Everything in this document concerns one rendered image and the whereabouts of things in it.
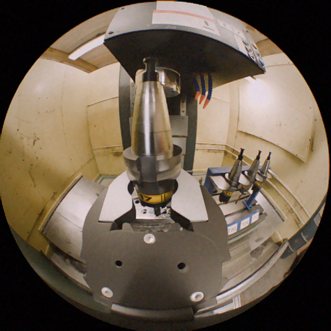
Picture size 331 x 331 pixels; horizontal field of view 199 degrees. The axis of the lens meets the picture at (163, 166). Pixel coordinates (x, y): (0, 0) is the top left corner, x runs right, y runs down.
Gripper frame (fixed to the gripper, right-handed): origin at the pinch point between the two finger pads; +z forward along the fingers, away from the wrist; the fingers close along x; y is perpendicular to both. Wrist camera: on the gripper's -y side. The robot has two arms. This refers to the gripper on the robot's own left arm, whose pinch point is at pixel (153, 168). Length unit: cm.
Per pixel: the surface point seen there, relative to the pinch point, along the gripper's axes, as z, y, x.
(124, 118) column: 73, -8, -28
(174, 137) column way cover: 68, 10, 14
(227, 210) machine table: 15, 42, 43
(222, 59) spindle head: 12.6, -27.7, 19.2
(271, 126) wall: 37, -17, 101
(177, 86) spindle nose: 20.8, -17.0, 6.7
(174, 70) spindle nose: 19.7, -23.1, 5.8
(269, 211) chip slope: 0, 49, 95
